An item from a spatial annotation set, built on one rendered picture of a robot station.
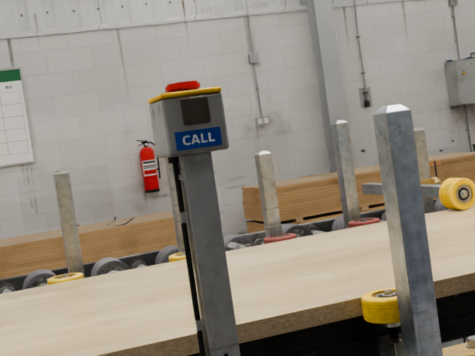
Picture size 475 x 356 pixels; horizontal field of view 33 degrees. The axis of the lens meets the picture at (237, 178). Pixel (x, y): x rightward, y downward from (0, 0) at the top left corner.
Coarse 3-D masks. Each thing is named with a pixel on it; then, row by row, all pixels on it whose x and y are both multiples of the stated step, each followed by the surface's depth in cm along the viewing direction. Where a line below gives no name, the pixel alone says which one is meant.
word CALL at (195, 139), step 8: (208, 128) 88; (216, 128) 89; (176, 136) 87; (184, 136) 88; (192, 136) 88; (200, 136) 88; (208, 136) 88; (216, 136) 89; (176, 144) 87; (184, 144) 88; (192, 144) 88; (200, 144) 88; (208, 144) 88; (216, 144) 89
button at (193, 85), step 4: (172, 84) 90; (176, 84) 89; (180, 84) 89; (184, 84) 89; (188, 84) 89; (192, 84) 89; (196, 84) 90; (168, 88) 90; (172, 88) 89; (176, 88) 89; (180, 88) 89; (184, 88) 89; (188, 88) 89; (192, 88) 90; (196, 88) 90; (168, 92) 90
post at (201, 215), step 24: (192, 168) 90; (192, 192) 90; (216, 192) 91; (192, 216) 90; (216, 216) 91; (192, 240) 90; (216, 240) 91; (192, 264) 92; (216, 264) 91; (192, 288) 91; (216, 288) 91; (216, 312) 91; (216, 336) 91
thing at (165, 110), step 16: (160, 96) 87; (176, 96) 87; (192, 96) 88; (208, 96) 88; (160, 112) 88; (176, 112) 87; (224, 112) 89; (160, 128) 89; (176, 128) 87; (192, 128) 88; (224, 128) 89; (160, 144) 90; (224, 144) 89; (176, 160) 90
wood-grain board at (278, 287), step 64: (256, 256) 172; (320, 256) 161; (384, 256) 150; (448, 256) 141; (0, 320) 142; (64, 320) 133; (128, 320) 126; (192, 320) 120; (256, 320) 114; (320, 320) 117
